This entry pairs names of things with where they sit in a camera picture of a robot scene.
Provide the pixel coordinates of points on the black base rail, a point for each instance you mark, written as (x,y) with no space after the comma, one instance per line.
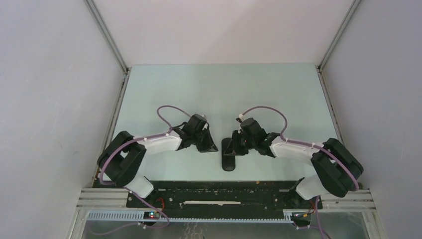
(230,200)

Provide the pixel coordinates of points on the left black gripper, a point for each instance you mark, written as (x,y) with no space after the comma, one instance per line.
(209,146)

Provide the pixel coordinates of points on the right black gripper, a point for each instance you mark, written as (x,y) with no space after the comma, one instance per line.
(234,148)

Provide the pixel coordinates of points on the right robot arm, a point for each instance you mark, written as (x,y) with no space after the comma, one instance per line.
(337,170)

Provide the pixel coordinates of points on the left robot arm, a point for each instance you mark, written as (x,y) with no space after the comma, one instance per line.
(122,158)

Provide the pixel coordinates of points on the black glasses case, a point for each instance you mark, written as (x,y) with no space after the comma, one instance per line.
(227,161)

